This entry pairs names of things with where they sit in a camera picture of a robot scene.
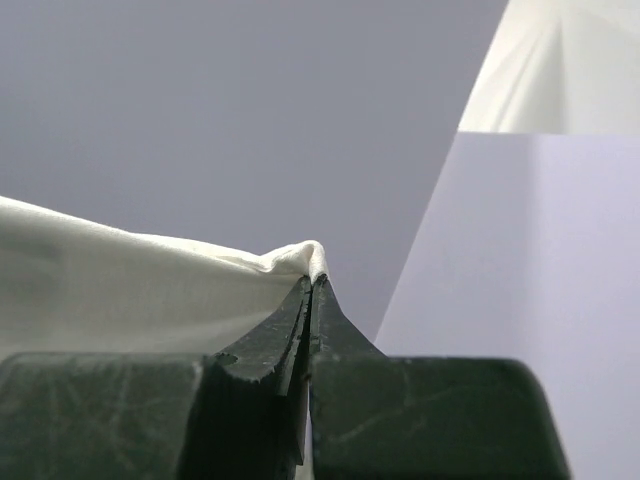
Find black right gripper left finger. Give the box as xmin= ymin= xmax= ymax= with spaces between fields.
xmin=1 ymin=278 xmax=312 ymax=479

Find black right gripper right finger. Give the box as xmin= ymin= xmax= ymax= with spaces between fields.
xmin=310 ymin=276 xmax=570 ymax=479

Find white t-shirt red print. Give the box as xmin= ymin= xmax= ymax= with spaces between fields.
xmin=1 ymin=1 xmax=639 ymax=479

